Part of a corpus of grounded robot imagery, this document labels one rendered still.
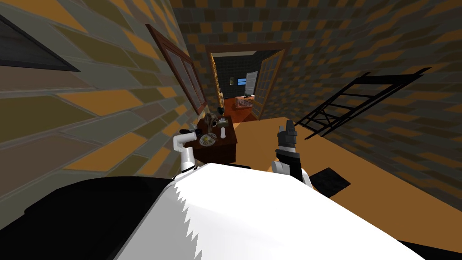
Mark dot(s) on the black framed picture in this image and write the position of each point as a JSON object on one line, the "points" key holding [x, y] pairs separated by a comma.
{"points": [[25, 50]]}

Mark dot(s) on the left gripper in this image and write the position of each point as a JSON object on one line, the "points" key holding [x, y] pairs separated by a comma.
{"points": [[185, 131]]}

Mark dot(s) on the black wall shelf frame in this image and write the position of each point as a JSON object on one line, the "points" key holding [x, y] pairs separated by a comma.
{"points": [[361, 103]]}

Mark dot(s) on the orange sofa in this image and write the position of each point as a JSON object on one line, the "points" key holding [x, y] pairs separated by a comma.
{"points": [[244, 102]]}

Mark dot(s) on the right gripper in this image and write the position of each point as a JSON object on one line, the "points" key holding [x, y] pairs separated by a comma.
{"points": [[287, 139]]}

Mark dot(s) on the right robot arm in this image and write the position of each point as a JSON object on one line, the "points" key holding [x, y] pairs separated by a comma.
{"points": [[290, 162]]}

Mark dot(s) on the white door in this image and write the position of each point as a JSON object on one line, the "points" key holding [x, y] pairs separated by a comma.
{"points": [[251, 82]]}

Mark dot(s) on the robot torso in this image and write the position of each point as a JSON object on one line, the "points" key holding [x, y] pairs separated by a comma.
{"points": [[252, 216]]}

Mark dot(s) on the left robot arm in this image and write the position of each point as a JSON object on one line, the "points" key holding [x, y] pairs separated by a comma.
{"points": [[72, 216]]}

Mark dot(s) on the small white bottle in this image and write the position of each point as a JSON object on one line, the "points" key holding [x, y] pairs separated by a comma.
{"points": [[223, 134]]}

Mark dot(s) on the tissue box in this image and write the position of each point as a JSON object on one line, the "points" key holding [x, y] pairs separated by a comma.
{"points": [[223, 122]]}

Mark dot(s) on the brown glazed door leaf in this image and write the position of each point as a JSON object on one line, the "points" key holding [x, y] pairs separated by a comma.
{"points": [[267, 85]]}

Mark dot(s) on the plate with food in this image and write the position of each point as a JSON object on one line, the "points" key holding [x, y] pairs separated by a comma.
{"points": [[208, 139]]}

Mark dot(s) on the leafy houseplant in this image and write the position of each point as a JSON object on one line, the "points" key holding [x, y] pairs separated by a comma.
{"points": [[210, 122]]}

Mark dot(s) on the dark brown wooden table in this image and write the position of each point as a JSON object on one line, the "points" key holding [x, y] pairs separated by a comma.
{"points": [[220, 151]]}

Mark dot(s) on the black floor mat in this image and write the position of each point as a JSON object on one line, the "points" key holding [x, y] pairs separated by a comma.
{"points": [[329, 181]]}

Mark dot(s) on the brown framed window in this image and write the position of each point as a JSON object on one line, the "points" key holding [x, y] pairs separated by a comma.
{"points": [[182, 74]]}

